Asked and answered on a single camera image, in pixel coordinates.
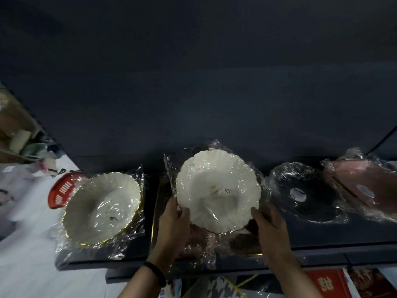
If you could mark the person's right hand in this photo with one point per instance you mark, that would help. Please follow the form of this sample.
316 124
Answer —
274 238

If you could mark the person's left hand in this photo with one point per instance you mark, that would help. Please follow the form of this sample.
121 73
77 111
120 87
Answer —
173 232

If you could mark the dark metal shelf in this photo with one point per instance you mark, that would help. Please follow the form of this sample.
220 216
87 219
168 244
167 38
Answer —
310 232

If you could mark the black scalloped plate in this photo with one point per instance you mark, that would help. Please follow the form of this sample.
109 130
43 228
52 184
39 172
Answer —
313 198

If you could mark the white scalloped bowl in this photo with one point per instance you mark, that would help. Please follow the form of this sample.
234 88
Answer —
217 189
102 211

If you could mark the houndstooth patterned package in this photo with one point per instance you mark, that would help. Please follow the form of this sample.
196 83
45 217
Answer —
220 290

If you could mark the rose pink rectangular tray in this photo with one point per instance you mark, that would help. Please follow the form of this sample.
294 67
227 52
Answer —
372 183

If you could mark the person's left forearm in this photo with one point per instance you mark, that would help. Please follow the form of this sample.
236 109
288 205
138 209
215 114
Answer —
136 287

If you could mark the white product box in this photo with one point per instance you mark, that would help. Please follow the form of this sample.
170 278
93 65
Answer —
170 291

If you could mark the dark brown gift box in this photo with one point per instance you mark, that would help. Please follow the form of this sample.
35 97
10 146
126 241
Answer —
375 285

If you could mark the red shopping basket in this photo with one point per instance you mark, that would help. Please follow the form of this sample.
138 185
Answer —
60 192

